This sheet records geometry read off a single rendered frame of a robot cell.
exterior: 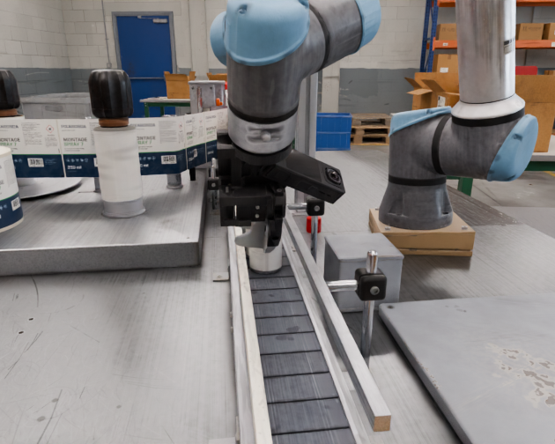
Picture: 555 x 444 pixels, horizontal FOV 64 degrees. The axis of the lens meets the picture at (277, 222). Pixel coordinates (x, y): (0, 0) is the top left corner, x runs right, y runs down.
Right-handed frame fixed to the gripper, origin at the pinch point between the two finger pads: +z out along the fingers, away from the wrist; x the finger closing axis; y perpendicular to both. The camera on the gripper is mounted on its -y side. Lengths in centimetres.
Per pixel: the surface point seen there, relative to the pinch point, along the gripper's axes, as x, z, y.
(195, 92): -83, 27, 14
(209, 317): 6.8, 8.1, 9.5
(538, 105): -132, 67, -148
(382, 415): 31.6, -21.4, -3.2
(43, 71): -692, 376, 303
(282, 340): 17.0, -3.6, 0.5
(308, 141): -45, 17, -15
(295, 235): 2.1, -4.4, -3.0
